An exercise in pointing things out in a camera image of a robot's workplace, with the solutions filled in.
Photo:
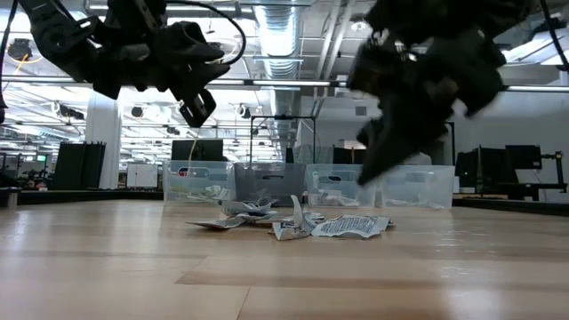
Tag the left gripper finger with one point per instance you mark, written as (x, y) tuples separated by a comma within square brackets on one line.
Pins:
[(195, 42), (204, 73)]

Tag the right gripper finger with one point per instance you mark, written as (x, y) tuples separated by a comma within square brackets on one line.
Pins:
[(400, 146), (368, 132)]

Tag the white bandage strip wrapper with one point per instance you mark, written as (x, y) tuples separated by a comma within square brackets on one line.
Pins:
[(200, 193)]

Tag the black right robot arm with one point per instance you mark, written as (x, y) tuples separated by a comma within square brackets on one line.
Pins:
[(444, 13)]

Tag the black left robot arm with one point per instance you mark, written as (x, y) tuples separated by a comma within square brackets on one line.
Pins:
[(58, 35)]

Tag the clear plastic bin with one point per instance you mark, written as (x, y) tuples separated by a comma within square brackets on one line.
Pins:
[(342, 191), (178, 178), (427, 186)]

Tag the black monitor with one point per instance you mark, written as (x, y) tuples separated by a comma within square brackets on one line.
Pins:
[(197, 149), (523, 156), (482, 168)]

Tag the long ceiling light bar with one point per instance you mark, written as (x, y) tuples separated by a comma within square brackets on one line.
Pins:
[(289, 83)]

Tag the white pillar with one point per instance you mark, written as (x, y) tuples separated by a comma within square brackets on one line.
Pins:
[(103, 138)]

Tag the white cabinet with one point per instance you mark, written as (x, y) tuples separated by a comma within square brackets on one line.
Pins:
[(142, 175)]

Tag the dark grey plastic bin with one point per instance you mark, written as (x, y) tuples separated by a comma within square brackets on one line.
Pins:
[(249, 186)]

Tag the black partition panel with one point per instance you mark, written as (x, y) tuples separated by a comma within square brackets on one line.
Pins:
[(79, 165)]

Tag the black camera rig frame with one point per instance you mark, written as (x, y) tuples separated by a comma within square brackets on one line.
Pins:
[(284, 117), (452, 142)]

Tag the silver ventilation duct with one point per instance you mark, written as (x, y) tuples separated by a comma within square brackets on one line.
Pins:
[(280, 44)]

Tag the black ceiling camera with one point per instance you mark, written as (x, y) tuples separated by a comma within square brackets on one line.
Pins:
[(20, 49)]

